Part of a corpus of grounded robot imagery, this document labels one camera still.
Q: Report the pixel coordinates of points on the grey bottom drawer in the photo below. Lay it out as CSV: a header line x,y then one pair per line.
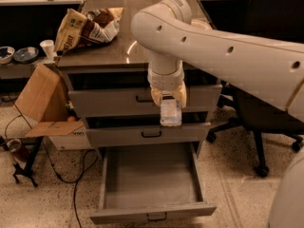
x,y
152,182

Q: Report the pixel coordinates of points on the grey drawer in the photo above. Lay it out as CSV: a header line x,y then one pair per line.
x,y
145,129
117,93
152,182

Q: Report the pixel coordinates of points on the low grey shelf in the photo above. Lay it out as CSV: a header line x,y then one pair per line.
x,y
14,70

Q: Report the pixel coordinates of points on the black office chair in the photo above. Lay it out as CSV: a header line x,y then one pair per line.
x,y
275,19

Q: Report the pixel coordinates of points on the white blue bowl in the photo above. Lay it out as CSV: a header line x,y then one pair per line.
x,y
6,54

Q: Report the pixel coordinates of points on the white paper cup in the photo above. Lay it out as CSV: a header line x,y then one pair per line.
x,y
48,48

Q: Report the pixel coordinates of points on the grey drawer cabinet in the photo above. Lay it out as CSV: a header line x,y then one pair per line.
x,y
122,54

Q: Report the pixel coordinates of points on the clear plastic bottle white label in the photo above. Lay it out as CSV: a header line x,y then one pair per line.
x,y
170,112

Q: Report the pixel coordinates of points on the white printed box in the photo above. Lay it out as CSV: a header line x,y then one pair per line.
x,y
76,140

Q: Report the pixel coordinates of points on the brown glass jar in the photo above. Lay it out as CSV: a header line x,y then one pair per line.
x,y
18,150

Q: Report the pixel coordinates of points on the dark blue bowl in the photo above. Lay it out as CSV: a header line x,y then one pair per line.
x,y
26,55

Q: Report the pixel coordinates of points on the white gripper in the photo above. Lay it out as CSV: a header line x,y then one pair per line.
x,y
165,80

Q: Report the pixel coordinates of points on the grey top drawer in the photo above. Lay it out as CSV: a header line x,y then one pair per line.
x,y
117,93

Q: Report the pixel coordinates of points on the brown cardboard box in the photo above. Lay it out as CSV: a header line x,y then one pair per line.
x,y
44,100

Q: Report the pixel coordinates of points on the black metal stand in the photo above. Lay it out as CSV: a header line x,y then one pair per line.
x,y
25,171

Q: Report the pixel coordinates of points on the grey middle drawer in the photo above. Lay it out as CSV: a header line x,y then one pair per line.
x,y
145,129

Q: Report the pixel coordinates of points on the yellow brown chip bag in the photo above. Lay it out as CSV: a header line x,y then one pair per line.
x,y
98,26

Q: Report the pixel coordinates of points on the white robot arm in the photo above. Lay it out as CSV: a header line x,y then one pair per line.
x,y
271,70

